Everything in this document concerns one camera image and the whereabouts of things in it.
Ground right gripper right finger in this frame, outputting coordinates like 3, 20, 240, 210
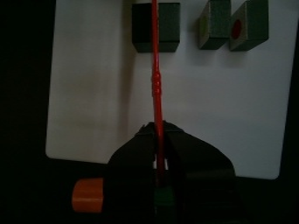
163, 120, 243, 224

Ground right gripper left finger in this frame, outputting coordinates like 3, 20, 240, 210
105, 122, 160, 224

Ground red plastic toy knife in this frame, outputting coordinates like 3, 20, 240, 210
149, 0, 167, 189

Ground toy sushi piece dark seaweed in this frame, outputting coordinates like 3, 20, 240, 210
131, 2, 183, 53

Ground toy sushi piece green centre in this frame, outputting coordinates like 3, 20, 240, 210
196, 0, 232, 51

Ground toy sushi piece red centre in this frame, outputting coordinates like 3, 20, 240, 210
228, 0, 271, 53

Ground white cutting board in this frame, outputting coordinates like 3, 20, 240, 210
44, 0, 299, 180

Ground orange cylinder toy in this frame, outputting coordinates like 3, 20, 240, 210
69, 177, 105, 214

